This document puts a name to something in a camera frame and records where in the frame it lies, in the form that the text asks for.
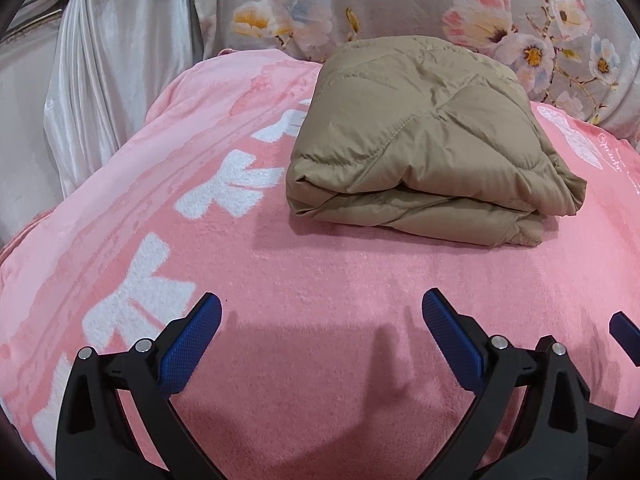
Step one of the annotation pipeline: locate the grey floral blanket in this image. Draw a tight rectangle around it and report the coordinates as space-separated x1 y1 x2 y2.
187 0 640 153

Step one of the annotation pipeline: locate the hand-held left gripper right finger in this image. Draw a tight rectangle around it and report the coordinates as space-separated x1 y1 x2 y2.
421 288 592 480

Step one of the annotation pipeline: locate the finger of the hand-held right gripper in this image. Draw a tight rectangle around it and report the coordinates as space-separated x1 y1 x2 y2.
608 311 640 357

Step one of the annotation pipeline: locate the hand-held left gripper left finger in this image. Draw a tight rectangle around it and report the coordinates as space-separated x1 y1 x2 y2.
55 292 223 480

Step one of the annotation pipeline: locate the white satin curtain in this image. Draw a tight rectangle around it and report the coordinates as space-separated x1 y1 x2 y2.
42 0 206 201

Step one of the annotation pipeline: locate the pink printed blanket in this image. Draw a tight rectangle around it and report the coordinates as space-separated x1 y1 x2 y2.
0 47 640 480

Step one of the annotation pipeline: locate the tan puffer jacket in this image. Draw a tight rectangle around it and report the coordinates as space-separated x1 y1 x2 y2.
285 35 588 248

